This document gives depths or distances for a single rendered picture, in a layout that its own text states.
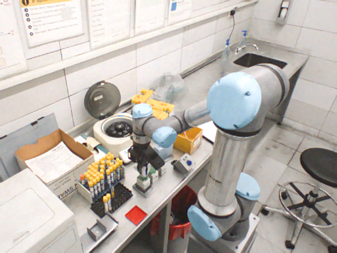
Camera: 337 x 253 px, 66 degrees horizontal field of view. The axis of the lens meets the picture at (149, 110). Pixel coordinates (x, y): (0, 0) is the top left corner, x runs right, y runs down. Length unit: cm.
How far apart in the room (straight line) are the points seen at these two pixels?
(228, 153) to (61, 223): 50
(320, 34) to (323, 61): 27
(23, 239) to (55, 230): 8
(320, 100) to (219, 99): 276
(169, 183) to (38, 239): 67
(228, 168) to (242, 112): 19
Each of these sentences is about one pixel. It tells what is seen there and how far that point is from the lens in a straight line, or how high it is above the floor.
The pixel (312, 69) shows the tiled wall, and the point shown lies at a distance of 322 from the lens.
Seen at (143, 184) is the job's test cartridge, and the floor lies 94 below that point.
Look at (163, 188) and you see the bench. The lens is 127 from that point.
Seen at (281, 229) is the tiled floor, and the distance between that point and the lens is 242.
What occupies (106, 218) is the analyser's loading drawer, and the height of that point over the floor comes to 91.
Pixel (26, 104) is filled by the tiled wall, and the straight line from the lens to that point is 135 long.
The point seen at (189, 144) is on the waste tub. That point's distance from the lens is 140.
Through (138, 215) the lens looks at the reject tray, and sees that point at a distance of 118.
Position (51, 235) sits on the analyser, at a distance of 85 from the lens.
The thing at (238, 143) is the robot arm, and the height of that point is 144.
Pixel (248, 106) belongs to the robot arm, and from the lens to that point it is 57.
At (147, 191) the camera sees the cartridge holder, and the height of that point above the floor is 89.
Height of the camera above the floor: 185
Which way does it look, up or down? 33 degrees down
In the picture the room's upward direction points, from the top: 1 degrees clockwise
